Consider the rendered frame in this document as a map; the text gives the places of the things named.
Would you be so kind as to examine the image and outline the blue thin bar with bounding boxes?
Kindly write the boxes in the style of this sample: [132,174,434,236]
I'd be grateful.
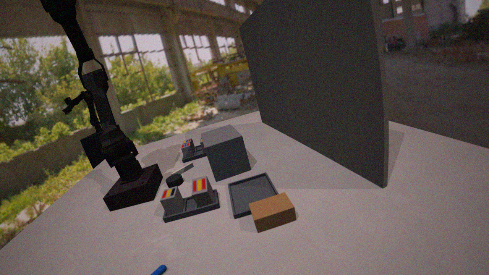
[151,265,167,275]

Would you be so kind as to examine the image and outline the brown rectangular box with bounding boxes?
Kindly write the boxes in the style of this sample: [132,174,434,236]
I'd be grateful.
[249,192,296,233]

